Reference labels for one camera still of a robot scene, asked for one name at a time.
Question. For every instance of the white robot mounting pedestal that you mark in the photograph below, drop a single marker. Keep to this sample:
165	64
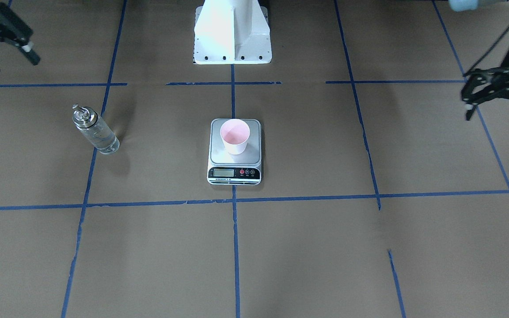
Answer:
232	32

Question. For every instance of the pink paper cup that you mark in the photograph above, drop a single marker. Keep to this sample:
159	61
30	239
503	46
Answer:
235	133

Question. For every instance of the digital kitchen scale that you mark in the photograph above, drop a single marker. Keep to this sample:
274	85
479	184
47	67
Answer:
243	169

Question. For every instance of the glass sauce bottle metal spout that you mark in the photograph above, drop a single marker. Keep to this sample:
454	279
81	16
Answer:
95	129

